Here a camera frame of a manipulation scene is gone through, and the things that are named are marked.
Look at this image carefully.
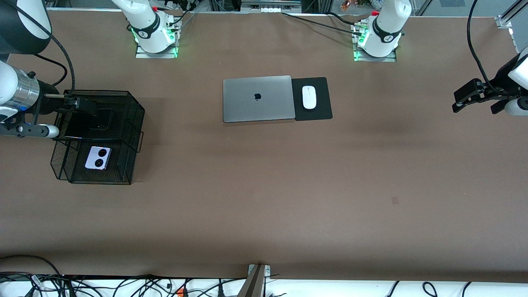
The black square flip phone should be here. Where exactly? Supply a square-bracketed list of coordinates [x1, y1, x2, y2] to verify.
[89, 108, 114, 131]

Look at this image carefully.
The pink white flip phone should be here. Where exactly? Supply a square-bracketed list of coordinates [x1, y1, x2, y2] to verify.
[85, 146, 112, 171]

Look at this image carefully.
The black mesh two-tier tray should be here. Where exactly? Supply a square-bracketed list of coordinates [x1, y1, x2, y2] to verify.
[50, 90, 145, 185]

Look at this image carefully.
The black mouse pad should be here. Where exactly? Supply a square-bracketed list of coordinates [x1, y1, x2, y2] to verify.
[291, 77, 333, 122]

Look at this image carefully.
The white computer mouse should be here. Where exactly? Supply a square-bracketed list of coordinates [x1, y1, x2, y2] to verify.
[302, 85, 317, 110]

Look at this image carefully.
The silver laptop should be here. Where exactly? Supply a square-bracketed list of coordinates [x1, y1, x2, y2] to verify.
[223, 75, 296, 123]

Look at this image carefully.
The grey power strip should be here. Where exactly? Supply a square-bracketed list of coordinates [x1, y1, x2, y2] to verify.
[241, 0, 302, 13]

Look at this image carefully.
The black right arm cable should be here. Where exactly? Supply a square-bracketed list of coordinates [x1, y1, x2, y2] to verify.
[12, 2, 76, 99]

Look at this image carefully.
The aluminium frame profile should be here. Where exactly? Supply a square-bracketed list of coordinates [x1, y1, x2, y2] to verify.
[495, 0, 528, 30]

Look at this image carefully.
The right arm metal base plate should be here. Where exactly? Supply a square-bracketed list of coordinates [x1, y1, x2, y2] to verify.
[135, 25, 179, 59]

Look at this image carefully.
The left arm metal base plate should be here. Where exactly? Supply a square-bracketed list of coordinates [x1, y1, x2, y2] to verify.
[354, 23, 397, 62]

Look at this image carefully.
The black arched cable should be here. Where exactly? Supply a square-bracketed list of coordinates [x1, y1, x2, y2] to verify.
[0, 255, 62, 276]

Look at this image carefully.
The black cable on table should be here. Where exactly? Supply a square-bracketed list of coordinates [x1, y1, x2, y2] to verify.
[282, 12, 368, 36]

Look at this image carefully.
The aluminium table bracket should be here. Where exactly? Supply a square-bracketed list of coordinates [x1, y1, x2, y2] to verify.
[237, 264, 271, 297]

